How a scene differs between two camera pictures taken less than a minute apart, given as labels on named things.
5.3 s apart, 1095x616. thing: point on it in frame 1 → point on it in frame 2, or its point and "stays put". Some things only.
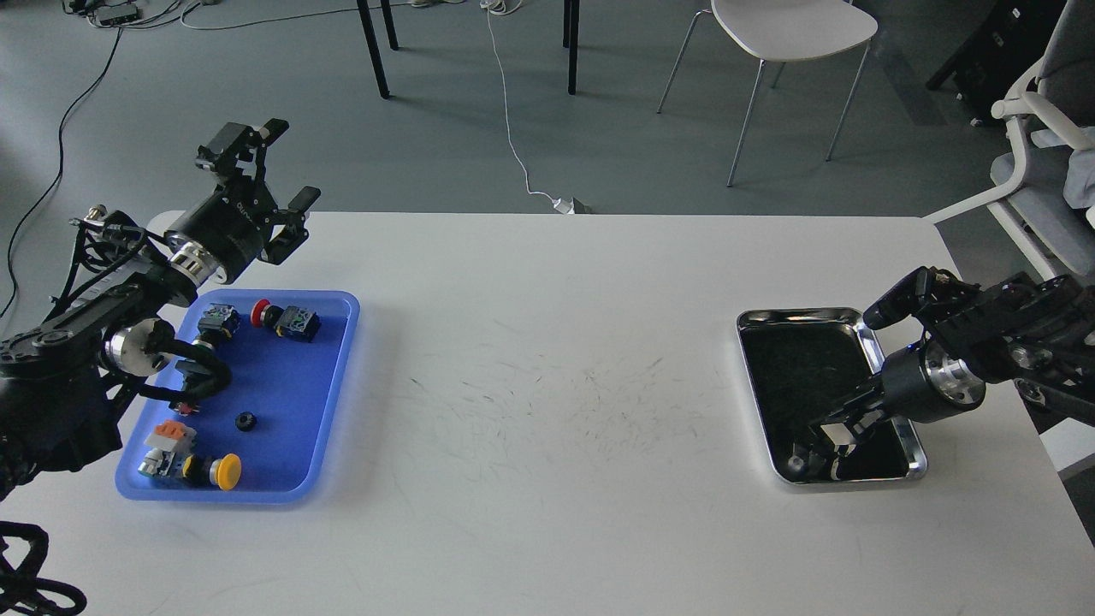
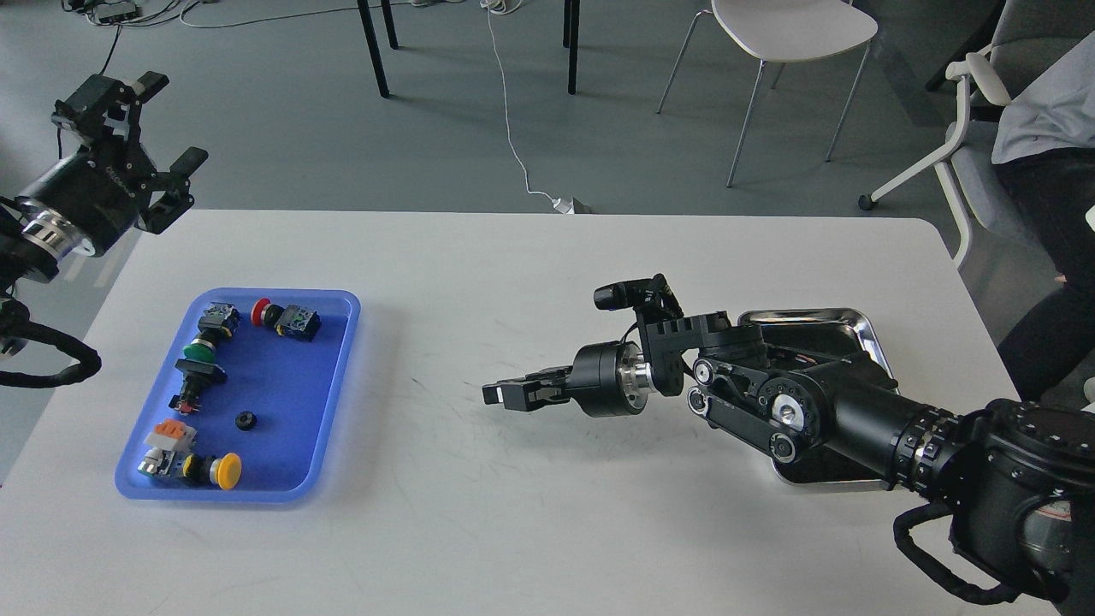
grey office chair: [1044, 186] → [1024, 32]
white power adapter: [566, 208] stays put
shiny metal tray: [800, 361] stays put
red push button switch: [292, 322] stays put
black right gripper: [926, 382] → [610, 380]
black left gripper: [224, 233] → [91, 198]
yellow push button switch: [223, 470] stays put
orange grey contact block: [173, 436] stays put
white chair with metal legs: [784, 31] stays put
